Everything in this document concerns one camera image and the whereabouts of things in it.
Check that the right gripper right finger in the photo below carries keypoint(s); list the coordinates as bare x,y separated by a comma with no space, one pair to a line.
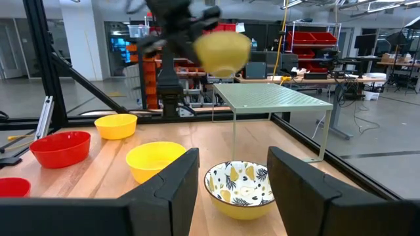
302,196

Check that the black monitor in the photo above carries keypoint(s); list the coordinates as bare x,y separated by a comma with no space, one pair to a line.
364,44

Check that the yellow plastic mini bowl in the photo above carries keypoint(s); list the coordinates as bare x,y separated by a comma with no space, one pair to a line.
115,128
223,52
151,160

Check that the orange bin rack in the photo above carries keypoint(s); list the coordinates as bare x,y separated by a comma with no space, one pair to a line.
150,82

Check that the red plastic mini bowl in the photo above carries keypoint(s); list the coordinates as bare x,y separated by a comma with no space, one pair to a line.
13,187
60,150

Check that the dark grey equipment box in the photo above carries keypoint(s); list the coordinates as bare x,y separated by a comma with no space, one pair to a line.
256,70

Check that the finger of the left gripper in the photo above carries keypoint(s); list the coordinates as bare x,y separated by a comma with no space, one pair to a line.
190,49
210,18

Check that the black tripod stand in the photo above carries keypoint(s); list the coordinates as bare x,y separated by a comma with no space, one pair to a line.
403,49

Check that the red bin shelf rack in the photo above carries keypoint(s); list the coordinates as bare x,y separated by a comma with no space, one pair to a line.
311,39

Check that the white bucket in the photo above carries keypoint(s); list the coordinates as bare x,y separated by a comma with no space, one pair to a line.
371,95

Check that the silver aluminium bar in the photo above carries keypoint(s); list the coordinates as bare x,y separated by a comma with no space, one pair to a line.
44,118

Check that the clear plastic container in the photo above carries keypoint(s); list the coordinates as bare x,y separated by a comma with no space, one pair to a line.
138,31

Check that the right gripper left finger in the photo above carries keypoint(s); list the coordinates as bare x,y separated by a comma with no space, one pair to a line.
164,209

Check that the green perforated metal shelf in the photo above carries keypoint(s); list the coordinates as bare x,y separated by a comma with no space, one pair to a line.
262,96

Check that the black aluminium table frame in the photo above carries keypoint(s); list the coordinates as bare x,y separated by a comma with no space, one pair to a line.
42,65

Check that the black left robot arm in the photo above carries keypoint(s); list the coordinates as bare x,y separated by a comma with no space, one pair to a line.
169,85

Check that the white bin rack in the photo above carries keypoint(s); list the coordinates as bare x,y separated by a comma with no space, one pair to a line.
197,88

